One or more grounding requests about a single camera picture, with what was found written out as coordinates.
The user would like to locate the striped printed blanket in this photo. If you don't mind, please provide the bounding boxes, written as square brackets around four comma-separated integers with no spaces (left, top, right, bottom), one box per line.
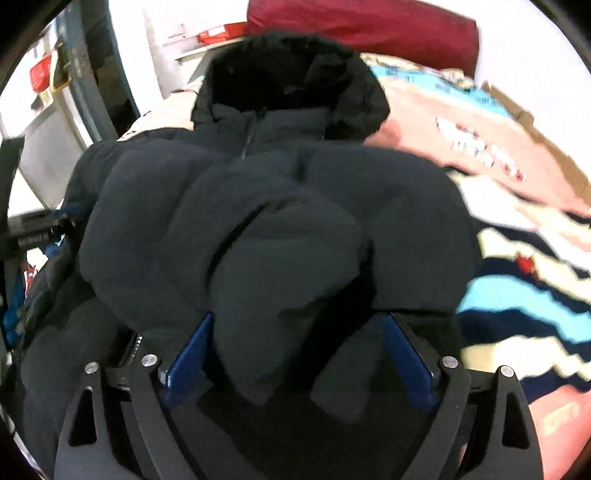
[117,51,591,444]

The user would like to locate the maroon pillow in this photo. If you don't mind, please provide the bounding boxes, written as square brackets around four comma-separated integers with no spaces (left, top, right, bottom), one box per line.
[245,0,481,75]

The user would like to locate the red wall item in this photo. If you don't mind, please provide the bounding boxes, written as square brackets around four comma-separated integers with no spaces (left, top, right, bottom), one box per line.
[30,55,54,94]

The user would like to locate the blue door frame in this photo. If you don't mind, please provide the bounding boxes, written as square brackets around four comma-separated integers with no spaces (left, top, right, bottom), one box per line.
[60,0,141,148]

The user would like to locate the black hooded puffer jacket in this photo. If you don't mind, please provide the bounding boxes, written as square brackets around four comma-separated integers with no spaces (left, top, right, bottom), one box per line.
[14,30,483,480]

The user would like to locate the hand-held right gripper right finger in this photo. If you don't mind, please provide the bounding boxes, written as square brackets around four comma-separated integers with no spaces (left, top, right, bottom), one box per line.
[381,311,546,480]

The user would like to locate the brown cardboard box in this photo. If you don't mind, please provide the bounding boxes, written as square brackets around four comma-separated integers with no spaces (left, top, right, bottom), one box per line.
[480,80,591,213]

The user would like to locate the white shelf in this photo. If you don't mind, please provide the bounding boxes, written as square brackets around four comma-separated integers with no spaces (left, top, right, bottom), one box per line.
[174,39,243,95]

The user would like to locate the blue and red cloth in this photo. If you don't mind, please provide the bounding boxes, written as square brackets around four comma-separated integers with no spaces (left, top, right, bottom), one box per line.
[0,256,35,352]

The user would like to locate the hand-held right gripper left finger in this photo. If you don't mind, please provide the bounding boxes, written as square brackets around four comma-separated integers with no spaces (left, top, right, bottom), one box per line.
[54,311,218,480]

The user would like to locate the red box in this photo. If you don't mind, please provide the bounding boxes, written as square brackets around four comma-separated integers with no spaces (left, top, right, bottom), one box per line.
[196,23,246,47]

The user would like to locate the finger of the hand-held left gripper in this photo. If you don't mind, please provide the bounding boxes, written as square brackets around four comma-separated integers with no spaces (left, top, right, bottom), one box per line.
[9,208,88,254]

